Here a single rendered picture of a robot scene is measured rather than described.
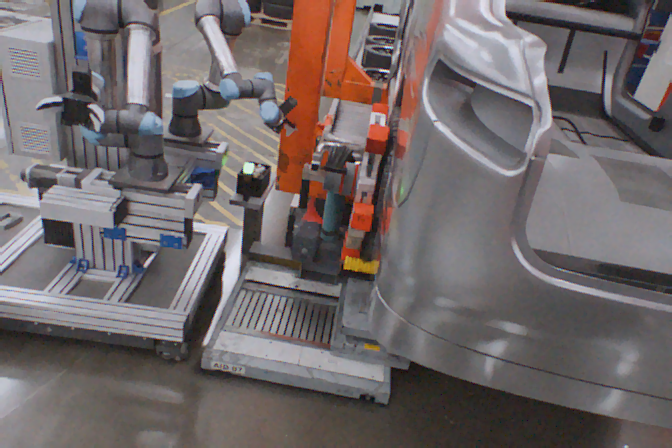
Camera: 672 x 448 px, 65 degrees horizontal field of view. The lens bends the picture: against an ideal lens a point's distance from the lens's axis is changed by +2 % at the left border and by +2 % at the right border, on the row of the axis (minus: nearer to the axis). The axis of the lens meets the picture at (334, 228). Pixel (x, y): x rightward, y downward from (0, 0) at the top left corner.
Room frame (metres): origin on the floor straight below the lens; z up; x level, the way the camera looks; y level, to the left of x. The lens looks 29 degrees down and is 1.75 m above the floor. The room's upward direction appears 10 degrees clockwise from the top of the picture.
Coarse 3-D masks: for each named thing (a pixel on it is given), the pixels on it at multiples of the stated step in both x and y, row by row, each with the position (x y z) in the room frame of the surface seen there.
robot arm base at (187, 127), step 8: (176, 120) 2.28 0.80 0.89; (184, 120) 2.28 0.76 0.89; (192, 120) 2.30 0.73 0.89; (168, 128) 2.30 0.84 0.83; (176, 128) 2.26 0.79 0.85; (184, 128) 2.27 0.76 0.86; (192, 128) 2.29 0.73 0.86; (200, 128) 2.33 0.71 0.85; (176, 136) 2.26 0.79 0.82; (184, 136) 2.26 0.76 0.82; (192, 136) 2.28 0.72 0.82
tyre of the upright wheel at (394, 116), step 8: (392, 112) 2.08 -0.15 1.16; (392, 120) 1.98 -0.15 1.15; (392, 128) 1.92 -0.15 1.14; (392, 136) 1.88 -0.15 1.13; (392, 144) 1.85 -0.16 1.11; (392, 152) 1.82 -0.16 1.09; (384, 168) 1.79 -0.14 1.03; (376, 176) 2.30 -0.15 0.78; (384, 176) 1.77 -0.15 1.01; (384, 184) 1.75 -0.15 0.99; (384, 192) 1.74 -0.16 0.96; (376, 208) 1.74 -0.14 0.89; (376, 216) 1.73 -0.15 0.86; (376, 224) 1.73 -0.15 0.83; (368, 240) 1.78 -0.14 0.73; (368, 248) 1.77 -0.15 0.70; (368, 256) 1.79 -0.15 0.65
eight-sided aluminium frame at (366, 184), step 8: (376, 120) 2.12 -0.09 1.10; (384, 120) 2.08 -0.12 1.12; (376, 160) 1.85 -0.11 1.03; (376, 168) 1.83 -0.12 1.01; (360, 176) 1.80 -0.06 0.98; (360, 184) 1.78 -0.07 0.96; (368, 184) 1.78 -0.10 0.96; (360, 192) 1.78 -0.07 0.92; (368, 192) 1.78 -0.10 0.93; (368, 200) 1.78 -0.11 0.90; (352, 208) 2.18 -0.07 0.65; (352, 232) 1.78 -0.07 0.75; (360, 232) 1.78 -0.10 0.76; (352, 240) 1.93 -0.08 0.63; (360, 240) 1.82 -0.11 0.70; (352, 248) 1.94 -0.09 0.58
